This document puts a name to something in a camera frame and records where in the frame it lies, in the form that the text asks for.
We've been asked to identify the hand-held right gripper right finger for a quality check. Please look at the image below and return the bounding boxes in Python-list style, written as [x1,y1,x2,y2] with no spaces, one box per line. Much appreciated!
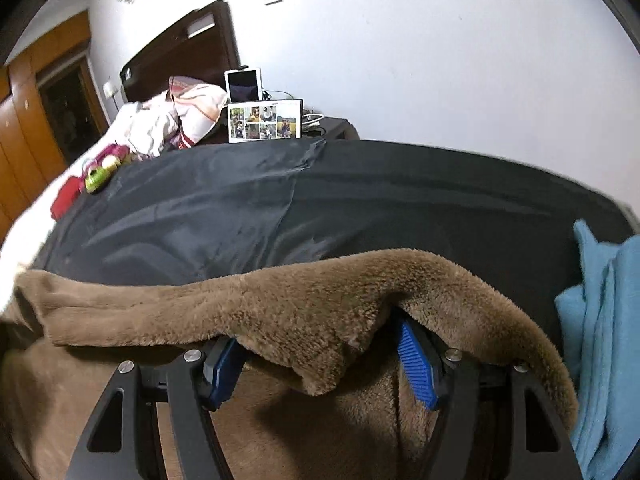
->
[397,317,583,480]

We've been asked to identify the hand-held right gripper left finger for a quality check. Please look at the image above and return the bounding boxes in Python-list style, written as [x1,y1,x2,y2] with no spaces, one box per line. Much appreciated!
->
[67,337,246,480]

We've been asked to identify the brown fleece sweater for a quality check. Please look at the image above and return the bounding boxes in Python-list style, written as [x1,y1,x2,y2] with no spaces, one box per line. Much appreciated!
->
[0,247,581,480]

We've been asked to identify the black bed cover sheet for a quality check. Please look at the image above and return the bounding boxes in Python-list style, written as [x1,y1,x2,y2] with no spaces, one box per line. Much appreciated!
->
[37,138,640,361]

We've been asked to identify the blue fleece garment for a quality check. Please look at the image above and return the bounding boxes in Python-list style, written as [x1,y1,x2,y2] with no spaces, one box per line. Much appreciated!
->
[554,218,640,480]

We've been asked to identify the green plastic toy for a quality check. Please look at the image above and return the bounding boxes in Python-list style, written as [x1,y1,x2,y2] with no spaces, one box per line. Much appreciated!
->
[82,157,123,195]

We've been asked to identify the pinkish red garment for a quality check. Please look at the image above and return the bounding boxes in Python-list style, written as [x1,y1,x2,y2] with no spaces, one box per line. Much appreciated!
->
[50,176,83,221]

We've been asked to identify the white duvet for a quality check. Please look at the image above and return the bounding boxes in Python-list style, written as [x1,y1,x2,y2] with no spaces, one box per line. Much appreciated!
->
[0,180,68,321]

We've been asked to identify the dark nightstand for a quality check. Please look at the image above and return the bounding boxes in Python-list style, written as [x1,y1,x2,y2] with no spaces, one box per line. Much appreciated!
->
[299,116,361,142]

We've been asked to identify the white floral quilt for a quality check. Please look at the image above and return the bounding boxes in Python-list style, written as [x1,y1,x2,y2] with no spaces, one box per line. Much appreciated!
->
[107,100,181,157]

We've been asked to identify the pink striped pillow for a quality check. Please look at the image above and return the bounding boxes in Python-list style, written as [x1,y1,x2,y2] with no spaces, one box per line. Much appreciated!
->
[167,76,230,150]

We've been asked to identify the white tablet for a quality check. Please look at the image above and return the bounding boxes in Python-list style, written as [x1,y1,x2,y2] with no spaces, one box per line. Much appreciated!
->
[225,67,262,107]

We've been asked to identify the white table lamp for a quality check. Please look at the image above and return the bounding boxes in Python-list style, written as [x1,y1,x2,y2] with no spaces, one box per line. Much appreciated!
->
[102,80,123,111]

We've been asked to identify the dark doorway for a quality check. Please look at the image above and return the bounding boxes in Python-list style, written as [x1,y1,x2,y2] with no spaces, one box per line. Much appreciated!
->
[37,55,108,163]

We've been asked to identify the wooden wardrobe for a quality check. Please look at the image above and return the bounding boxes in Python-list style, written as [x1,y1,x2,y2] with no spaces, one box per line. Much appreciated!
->
[0,10,108,231]

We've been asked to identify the dark wooden headboard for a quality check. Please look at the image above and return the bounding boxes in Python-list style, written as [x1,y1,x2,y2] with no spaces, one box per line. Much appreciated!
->
[120,0,241,106]

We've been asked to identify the photo collage frame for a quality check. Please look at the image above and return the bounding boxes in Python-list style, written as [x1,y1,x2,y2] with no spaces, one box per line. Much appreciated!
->
[228,99,304,144]

